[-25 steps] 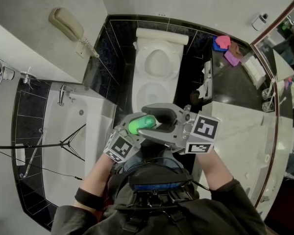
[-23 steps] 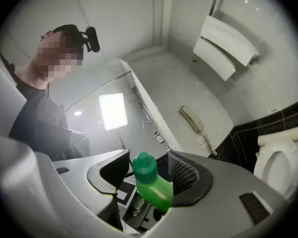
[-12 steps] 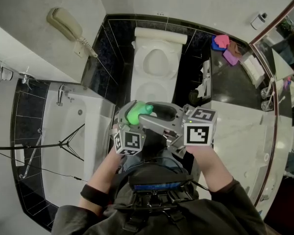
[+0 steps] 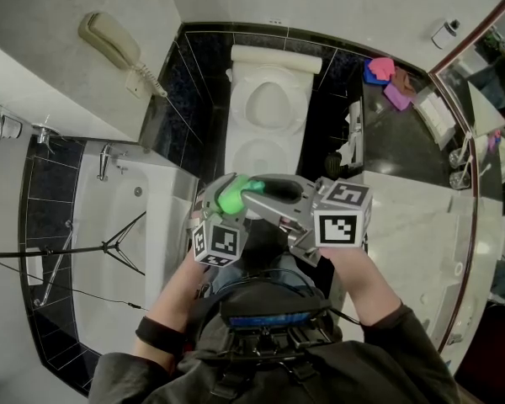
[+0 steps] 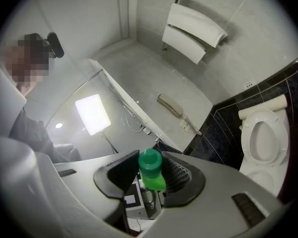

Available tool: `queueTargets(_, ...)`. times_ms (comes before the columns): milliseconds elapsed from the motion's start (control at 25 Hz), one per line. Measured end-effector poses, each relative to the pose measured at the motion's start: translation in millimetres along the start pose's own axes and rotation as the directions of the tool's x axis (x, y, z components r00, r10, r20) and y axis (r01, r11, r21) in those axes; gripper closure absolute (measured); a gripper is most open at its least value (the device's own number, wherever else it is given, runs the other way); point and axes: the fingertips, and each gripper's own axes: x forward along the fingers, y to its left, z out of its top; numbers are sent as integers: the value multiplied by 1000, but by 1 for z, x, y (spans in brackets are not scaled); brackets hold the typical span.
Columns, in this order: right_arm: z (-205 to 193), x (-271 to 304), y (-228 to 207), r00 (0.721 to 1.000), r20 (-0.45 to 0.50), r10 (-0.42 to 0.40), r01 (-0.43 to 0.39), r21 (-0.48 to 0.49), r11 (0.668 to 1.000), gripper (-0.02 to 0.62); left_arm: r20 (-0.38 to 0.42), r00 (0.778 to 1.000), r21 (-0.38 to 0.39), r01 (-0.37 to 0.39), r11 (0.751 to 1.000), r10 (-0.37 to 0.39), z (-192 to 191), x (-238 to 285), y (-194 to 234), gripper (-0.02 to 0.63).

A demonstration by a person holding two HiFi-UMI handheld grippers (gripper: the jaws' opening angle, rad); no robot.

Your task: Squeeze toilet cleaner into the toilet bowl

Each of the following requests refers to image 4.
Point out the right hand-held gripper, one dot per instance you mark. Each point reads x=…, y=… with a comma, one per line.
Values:
x=341, y=225

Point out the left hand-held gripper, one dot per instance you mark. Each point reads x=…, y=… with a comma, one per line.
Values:
x=223, y=242

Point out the green cleaner bottle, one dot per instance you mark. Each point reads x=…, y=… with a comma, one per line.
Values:
x=231, y=198

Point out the person's left forearm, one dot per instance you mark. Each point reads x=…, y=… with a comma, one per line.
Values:
x=172, y=293

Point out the person's right forearm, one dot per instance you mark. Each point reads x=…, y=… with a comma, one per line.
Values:
x=362, y=288

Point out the person's blue jeans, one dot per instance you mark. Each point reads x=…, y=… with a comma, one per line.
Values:
x=235, y=276

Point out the white bathtub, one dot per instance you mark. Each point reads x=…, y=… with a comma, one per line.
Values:
x=109, y=234

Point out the black chest-mounted device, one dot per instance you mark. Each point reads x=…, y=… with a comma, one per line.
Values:
x=269, y=305

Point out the chrome bathtub faucet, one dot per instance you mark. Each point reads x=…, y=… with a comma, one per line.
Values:
x=105, y=162

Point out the black tripod light stand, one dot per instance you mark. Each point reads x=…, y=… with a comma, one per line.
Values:
x=109, y=246

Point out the blue cloth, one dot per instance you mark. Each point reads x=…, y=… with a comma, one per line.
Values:
x=372, y=76

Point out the purple cloth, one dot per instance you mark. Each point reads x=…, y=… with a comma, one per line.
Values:
x=397, y=97

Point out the pink cloth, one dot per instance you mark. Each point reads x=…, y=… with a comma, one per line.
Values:
x=383, y=67

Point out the clear acrylic tray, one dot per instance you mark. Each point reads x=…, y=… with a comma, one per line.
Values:
x=435, y=116

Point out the chrome grab bar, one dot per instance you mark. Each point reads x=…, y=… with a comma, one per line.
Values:
x=56, y=263

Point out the group of white amenity boxes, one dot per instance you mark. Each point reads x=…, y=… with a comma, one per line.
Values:
x=437, y=118

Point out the clear glass tumbler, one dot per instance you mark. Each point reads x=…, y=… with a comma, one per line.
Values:
x=458, y=160
x=460, y=181

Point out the chrome shower valve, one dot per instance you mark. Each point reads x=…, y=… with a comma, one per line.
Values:
x=45, y=135

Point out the person's black top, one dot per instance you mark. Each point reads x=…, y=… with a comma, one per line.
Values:
x=320, y=373

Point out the white wrapped toothbrush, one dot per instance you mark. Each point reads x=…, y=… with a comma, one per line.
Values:
x=480, y=173
x=468, y=147

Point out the rack of toiletry bottles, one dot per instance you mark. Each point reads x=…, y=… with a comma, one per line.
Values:
x=6, y=126

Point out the wood-framed mirror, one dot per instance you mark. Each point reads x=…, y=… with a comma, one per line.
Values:
x=488, y=99

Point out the white wall socket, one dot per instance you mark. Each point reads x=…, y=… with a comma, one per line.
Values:
x=275, y=20

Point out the beige wall telephone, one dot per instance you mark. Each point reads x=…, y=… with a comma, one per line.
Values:
x=109, y=40

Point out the wall soap dispenser bottle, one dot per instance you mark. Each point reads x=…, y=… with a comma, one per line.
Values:
x=444, y=34

